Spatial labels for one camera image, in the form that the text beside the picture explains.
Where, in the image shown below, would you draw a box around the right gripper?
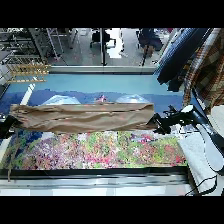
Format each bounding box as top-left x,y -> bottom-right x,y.
151,113 -> 174,136

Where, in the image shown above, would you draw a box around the tan trousers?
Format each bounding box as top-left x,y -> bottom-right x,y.
9,101 -> 157,135

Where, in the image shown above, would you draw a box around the brown clothes hanger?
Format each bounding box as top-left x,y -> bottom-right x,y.
5,76 -> 48,85
7,63 -> 51,76

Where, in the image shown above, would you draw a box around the white garment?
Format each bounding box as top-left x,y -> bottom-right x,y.
177,132 -> 224,197

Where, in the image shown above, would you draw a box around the dark blue garment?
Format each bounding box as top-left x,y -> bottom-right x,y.
155,28 -> 214,93

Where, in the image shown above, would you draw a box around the black office chair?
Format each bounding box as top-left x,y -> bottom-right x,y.
89,29 -> 118,50

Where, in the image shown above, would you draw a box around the black cable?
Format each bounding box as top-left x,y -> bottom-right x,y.
184,174 -> 219,197

